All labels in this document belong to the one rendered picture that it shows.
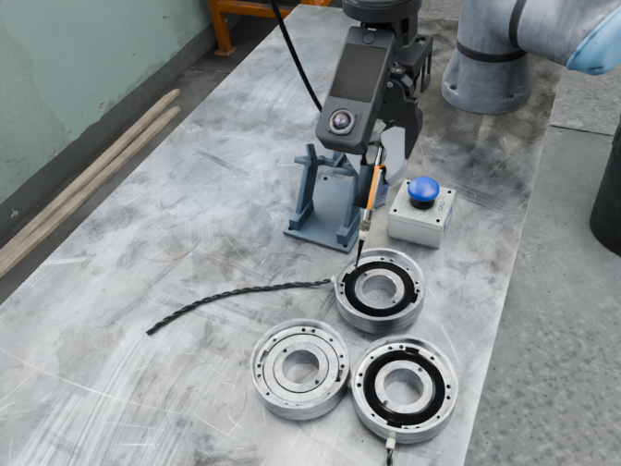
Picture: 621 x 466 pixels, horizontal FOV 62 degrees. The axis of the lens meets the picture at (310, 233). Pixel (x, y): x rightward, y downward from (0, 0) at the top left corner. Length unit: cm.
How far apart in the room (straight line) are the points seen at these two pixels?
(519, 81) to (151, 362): 70
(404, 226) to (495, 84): 33
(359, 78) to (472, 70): 46
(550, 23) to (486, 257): 33
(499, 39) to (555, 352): 97
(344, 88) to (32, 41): 183
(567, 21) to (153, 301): 65
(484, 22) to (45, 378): 77
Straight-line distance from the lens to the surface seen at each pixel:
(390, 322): 59
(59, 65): 231
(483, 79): 92
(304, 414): 55
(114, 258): 78
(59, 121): 233
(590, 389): 158
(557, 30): 81
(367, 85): 48
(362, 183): 58
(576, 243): 188
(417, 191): 67
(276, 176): 82
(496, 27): 87
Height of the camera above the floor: 133
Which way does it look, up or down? 47 degrees down
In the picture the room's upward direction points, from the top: 8 degrees counter-clockwise
